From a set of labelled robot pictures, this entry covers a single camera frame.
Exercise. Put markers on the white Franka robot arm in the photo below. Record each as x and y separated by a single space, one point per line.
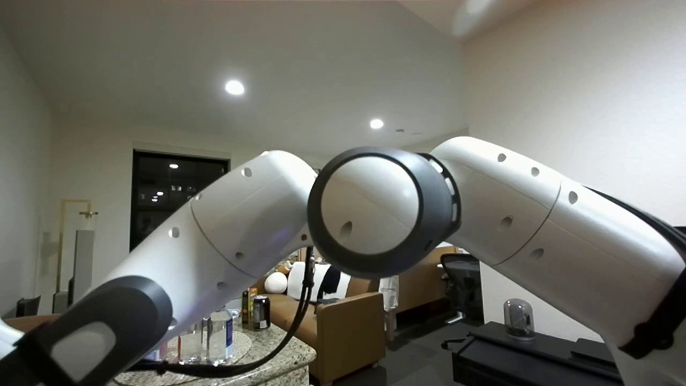
501 214

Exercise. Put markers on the recessed ceiling light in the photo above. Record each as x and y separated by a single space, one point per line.
376 122
235 86

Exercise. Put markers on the dark cushion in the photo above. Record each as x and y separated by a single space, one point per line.
332 281

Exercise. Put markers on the white pillow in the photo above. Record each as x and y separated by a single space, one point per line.
297 279

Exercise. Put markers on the white bag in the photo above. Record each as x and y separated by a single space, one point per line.
388 291

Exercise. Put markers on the white round lamp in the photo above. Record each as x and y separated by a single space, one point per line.
276 281

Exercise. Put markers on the wooden desk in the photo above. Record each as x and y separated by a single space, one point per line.
425 286

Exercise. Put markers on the brown sofa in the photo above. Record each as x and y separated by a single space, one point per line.
345 334

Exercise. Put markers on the dark drink can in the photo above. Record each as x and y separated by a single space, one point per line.
263 314

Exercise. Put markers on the black office chair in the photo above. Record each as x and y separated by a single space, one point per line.
461 286

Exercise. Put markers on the yellow box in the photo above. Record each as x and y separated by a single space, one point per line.
247 311

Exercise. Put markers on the dark window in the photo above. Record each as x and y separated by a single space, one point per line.
173 184

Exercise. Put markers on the clear water bottle blue label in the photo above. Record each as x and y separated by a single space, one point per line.
204 340
231 334

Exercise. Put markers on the round beige placemat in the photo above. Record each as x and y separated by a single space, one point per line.
238 345

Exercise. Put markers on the grey cylinder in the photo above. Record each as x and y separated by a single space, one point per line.
520 316

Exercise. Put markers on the black equipment case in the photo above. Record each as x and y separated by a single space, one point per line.
529 356

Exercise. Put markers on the small black box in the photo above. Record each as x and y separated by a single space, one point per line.
26 306

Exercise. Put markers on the small wall fixture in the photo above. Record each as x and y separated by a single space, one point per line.
88 213

